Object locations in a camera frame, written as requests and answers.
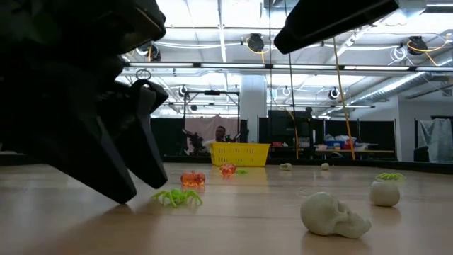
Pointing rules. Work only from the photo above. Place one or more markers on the orange translucent pumpkin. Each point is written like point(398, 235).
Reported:
point(227, 169)
point(193, 178)

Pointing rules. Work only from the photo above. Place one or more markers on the green plastic spider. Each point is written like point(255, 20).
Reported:
point(241, 171)
point(176, 197)
point(390, 176)

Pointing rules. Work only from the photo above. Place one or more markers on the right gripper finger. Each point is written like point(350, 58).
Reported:
point(318, 25)

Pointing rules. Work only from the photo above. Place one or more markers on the blue storage bin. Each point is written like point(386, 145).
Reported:
point(334, 143)

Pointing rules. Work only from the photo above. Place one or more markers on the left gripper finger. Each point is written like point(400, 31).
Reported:
point(92, 159)
point(141, 148)

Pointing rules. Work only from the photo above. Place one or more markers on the black room partition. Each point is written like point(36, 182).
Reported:
point(371, 132)
point(166, 136)

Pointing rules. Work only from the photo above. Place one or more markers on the overhead light bar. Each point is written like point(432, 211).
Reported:
point(230, 65)

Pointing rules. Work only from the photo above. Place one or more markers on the white square column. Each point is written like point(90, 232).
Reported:
point(253, 102)

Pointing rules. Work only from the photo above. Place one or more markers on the black equipment cabinet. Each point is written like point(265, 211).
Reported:
point(288, 129)

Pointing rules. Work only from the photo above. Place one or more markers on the person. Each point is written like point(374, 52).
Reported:
point(220, 134)

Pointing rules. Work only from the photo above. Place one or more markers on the wooden background work table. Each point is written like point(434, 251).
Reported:
point(354, 151)

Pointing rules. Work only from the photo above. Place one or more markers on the black background rig frame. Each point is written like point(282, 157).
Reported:
point(212, 93)

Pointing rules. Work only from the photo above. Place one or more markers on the grey cover sheet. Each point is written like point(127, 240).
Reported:
point(439, 140)

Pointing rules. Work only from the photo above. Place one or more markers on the yellow plastic basket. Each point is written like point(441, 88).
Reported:
point(239, 154)

